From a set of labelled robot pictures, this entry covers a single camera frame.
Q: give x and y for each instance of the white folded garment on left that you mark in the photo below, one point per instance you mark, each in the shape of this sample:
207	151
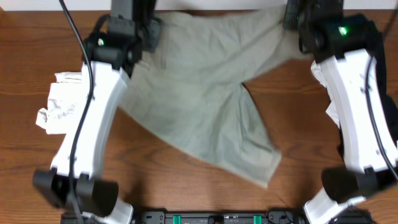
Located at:
60	114

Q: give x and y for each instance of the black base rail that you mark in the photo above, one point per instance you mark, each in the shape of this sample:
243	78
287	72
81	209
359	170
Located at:
272	216

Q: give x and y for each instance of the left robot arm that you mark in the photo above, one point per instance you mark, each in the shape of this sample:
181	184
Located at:
74	181

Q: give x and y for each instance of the grey-green shorts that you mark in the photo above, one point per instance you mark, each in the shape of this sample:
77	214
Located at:
190	92

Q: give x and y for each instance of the black garment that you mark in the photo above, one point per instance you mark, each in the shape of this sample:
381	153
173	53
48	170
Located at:
363	34

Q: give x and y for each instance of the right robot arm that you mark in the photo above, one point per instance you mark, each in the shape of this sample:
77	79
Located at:
367	149

